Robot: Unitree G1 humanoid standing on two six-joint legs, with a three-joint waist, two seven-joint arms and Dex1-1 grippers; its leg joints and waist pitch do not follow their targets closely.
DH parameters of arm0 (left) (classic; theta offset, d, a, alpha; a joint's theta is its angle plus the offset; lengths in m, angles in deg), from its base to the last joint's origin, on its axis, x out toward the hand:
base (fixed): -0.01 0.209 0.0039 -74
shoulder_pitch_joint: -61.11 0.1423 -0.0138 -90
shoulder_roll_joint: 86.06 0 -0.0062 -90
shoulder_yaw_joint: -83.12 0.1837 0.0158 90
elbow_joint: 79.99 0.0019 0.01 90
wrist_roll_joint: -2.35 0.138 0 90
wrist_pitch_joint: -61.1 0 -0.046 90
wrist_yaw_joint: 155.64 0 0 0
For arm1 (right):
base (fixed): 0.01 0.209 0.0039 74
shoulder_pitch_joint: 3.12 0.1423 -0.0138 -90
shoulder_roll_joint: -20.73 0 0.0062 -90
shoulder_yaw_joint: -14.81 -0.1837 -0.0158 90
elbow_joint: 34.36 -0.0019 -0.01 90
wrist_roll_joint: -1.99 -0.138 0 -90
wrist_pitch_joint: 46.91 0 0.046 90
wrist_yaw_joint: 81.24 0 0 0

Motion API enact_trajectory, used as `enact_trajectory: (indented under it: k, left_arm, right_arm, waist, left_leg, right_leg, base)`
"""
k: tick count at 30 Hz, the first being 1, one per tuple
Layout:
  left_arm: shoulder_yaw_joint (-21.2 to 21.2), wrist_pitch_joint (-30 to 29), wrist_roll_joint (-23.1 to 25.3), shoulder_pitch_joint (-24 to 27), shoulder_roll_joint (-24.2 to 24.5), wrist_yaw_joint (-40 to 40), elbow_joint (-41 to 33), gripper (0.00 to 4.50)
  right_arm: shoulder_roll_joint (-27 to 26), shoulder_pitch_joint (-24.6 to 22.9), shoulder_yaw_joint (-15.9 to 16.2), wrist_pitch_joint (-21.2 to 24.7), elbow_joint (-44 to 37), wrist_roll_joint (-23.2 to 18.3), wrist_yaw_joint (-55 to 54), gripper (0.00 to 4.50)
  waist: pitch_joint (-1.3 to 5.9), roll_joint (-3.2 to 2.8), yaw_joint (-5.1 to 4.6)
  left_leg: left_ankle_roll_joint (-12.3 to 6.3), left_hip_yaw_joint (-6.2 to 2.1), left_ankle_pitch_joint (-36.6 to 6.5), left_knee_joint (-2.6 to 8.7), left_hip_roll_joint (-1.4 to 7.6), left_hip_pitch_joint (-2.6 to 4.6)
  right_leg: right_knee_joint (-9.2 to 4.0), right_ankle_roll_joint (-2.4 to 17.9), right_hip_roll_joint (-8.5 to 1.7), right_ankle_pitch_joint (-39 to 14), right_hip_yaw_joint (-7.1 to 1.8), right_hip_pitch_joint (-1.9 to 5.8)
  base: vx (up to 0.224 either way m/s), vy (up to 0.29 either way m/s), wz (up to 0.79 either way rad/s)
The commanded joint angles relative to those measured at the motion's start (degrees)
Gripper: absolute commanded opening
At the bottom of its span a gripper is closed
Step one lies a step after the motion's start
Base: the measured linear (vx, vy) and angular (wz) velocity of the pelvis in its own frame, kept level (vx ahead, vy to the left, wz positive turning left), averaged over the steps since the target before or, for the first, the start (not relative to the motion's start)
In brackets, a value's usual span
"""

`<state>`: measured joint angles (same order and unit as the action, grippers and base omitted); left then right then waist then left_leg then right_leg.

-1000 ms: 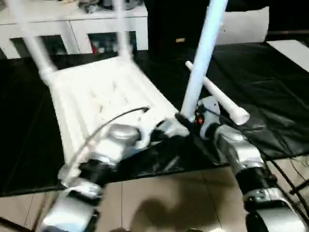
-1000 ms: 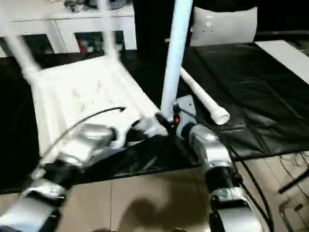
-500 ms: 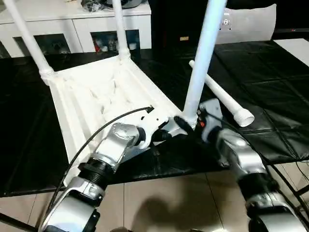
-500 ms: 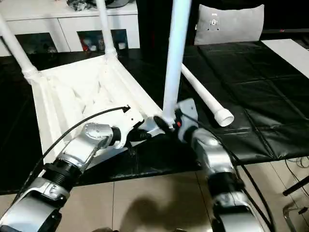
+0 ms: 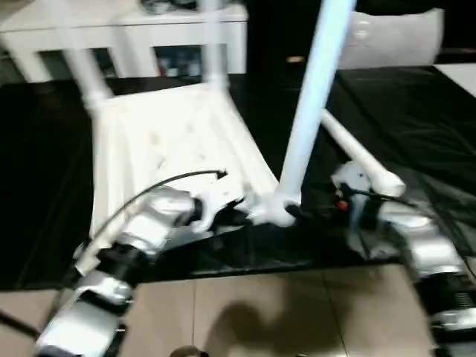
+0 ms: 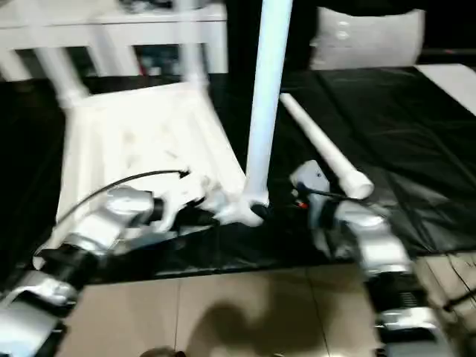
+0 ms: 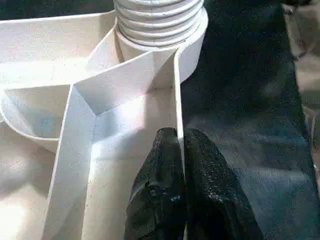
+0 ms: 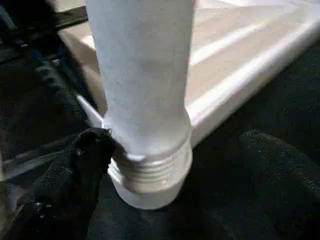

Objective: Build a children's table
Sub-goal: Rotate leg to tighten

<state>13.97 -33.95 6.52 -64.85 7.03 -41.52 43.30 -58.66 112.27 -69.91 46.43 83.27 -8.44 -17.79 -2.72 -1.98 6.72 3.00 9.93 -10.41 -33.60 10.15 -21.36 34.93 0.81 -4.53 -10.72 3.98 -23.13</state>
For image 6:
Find white plastic table leg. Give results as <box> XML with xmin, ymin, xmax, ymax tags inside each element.
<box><xmin>177</xmin><ymin>0</ymin><xmax>210</xmax><ymax>93</ymax></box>
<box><xmin>279</xmin><ymin>92</ymin><xmax>374</xmax><ymax>200</ymax></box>
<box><xmin>35</xmin><ymin>47</ymin><xmax>92</xmax><ymax>109</ymax></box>
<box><xmin>243</xmin><ymin>0</ymin><xmax>295</xmax><ymax>210</ymax></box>

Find white plastic table top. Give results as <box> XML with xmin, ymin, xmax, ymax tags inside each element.
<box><xmin>32</xmin><ymin>82</ymin><xmax>268</xmax><ymax>269</ymax></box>

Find black work mat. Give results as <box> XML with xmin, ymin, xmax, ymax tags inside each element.
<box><xmin>0</xmin><ymin>65</ymin><xmax>476</xmax><ymax>295</ymax></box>

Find grey printed cushion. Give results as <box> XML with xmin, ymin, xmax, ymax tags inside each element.
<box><xmin>309</xmin><ymin>7</ymin><xmax>427</xmax><ymax>71</ymax></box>

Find black tall furniture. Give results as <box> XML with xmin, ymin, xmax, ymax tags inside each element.
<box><xmin>225</xmin><ymin>0</ymin><xmax>476</xmax><ymax>72</ymax></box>

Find black work table leg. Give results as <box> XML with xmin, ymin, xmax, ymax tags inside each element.
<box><xmin>442</xmin><ymin>292</ymin><xmax>476</xmax><ymax>312</ymax></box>

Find white flat sheet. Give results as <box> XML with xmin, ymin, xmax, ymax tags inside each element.
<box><xmin>414</xmin><ymin>63</ymin><xmax>476</xmax><ymax>113</ymax></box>

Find dark crumpled cloth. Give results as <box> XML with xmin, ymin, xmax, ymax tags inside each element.
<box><xmin>118</xmin><ymin>0</ymin><xmax>176</xmax><ymax>10</ymax></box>

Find white glass-door cabinet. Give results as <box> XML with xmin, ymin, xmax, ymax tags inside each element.
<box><xmin>0</xmin><ymin>0</ymin><xmax>229</xmax><ymax>83</ymax></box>

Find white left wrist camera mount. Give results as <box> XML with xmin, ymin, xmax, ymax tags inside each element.
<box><xmin>155</xmin><ymin>173</ymin><xmax>221</xmax><ymax>232</ymax></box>

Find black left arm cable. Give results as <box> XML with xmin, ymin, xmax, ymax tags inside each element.
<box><xmin>51</xmin><ymin>169</ymin><xmax>191</xmax><ymax>232</ymax></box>

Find thin black floor cables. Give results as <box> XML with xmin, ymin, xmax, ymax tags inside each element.
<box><xmin>441</xmin><ymin>251</ymin><xmax>476</xmax><ymax>314</ymax></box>

